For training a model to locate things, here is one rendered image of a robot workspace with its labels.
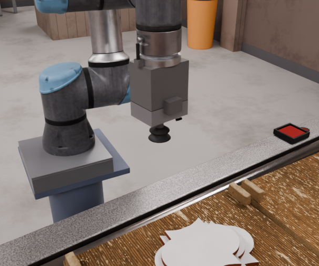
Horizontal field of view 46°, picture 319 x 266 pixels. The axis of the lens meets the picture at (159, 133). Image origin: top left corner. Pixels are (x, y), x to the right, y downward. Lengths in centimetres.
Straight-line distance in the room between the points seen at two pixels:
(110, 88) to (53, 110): 16
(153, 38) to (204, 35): 455
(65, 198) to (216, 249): 57
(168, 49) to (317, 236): 48
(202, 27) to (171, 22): 451
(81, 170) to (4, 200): 152
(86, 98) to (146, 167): 164
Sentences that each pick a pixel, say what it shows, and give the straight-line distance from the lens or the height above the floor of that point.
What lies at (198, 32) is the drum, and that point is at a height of 23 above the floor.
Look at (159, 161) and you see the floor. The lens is 268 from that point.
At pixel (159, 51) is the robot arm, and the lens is 61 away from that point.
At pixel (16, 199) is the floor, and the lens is 249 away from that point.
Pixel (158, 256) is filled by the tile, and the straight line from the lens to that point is 70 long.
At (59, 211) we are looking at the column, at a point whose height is 72.
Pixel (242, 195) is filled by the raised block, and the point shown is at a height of 96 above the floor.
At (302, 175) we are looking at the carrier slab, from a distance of 100.
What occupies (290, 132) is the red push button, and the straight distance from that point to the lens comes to 120.
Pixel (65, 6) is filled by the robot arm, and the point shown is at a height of 136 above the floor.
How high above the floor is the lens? 148
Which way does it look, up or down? 29 degrees down
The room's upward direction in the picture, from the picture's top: straight up
